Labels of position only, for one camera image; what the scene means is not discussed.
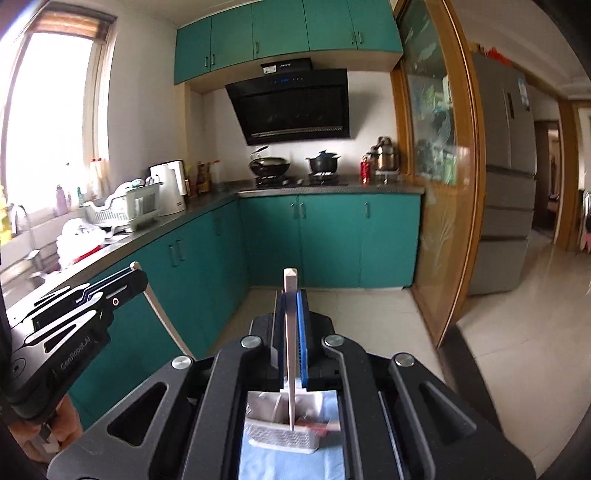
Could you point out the black cooking pot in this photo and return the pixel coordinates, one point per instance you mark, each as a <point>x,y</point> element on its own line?
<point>323,162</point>

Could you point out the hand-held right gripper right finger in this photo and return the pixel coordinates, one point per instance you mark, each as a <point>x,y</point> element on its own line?
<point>303,332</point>

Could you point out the grey refrigerator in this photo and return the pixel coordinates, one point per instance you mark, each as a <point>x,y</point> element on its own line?
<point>503,184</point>

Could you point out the black range hood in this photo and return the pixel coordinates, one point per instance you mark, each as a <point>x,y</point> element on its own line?
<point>291,106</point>

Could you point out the white plastic bag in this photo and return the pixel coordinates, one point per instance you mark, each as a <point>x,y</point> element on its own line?
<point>81,240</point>

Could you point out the gas stove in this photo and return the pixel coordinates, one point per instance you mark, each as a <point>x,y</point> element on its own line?
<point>300,181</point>

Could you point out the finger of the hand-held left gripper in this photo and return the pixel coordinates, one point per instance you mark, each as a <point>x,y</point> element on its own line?
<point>122,290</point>

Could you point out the green base cabinet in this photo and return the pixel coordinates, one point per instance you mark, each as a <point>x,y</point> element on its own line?
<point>332,240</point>
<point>194,258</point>

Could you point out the green wall cabinets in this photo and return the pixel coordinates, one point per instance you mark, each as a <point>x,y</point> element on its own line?
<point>277,27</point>

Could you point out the pink bottle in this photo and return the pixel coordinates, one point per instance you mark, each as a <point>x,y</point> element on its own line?
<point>61,203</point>

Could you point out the metal faucet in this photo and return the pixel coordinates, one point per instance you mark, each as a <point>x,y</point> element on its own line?
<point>21,217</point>

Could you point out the person's left hand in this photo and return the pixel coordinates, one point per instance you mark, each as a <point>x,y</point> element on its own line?
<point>64,427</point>

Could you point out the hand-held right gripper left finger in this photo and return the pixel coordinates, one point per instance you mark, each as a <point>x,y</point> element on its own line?
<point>277,323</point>

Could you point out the wooden door frame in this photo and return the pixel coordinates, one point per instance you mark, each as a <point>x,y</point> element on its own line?
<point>568,175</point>

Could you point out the blue striped towel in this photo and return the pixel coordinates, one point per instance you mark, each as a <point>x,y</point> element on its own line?
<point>286,466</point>

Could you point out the white electric kettle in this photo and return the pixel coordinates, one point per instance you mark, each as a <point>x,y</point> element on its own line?
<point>168,187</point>

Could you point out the beige chopstick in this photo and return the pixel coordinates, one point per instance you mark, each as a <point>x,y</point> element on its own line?
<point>291,323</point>
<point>168,325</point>

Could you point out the black wok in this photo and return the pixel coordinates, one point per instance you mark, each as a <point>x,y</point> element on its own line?
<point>270,165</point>

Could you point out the red canister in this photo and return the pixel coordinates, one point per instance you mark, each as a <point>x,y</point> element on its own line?
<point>365,171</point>

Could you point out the wooden framed glass door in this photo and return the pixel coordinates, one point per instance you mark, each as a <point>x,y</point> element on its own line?
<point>438,161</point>

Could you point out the white dish rack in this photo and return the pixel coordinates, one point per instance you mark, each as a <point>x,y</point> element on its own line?
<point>124,207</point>

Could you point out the white bottle with red cap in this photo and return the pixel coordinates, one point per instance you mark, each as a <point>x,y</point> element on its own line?
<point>98,180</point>

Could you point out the window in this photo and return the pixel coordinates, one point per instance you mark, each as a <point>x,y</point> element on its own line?
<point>55,110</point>

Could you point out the dark red chopstick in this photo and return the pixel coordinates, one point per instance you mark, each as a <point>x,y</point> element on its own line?
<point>319,427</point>

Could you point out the dark sauce bottle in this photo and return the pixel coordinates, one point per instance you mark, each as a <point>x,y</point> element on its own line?
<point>203,181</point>

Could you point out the metal kettle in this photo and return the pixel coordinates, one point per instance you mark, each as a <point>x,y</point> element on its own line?
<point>385,154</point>

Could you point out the white plastic utensil holder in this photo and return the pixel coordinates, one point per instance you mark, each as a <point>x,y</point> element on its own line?
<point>277,436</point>

